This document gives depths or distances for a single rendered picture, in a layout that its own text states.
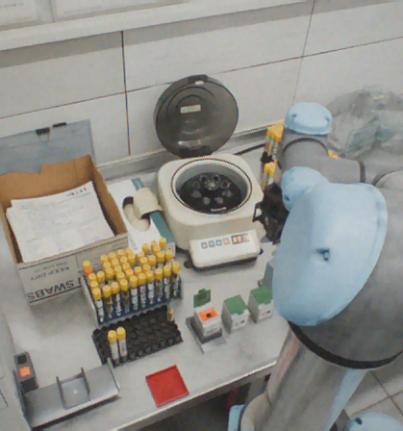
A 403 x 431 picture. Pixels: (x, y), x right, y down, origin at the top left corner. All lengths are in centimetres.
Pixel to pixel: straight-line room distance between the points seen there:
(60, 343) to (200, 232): 39
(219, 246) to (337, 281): 86
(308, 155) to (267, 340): 49
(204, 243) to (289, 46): 60
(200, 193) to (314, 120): 50
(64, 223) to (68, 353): 32
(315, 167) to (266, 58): 72
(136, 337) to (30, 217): 40
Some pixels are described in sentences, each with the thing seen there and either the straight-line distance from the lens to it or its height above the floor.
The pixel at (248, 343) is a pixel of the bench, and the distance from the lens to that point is 113.
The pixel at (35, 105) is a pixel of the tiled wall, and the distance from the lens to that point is 127.
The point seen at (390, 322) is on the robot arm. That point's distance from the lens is 41.
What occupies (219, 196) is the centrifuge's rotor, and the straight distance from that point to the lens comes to 126.
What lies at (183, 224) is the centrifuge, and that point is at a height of 98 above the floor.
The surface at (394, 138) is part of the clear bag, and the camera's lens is 171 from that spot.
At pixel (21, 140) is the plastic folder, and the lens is 131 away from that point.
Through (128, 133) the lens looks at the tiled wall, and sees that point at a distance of 139.
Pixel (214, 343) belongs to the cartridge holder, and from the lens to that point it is 111.
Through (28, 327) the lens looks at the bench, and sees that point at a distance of 118.
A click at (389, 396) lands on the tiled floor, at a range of 219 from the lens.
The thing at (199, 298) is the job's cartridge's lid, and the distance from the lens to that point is 106.
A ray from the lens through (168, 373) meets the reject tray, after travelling 109.
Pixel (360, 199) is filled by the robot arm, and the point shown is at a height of 159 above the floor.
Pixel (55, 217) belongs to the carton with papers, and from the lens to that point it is 128.
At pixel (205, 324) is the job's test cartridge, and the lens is 107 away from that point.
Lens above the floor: 185
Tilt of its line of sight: 47 degrees down
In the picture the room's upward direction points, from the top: 4 degrees clockwise
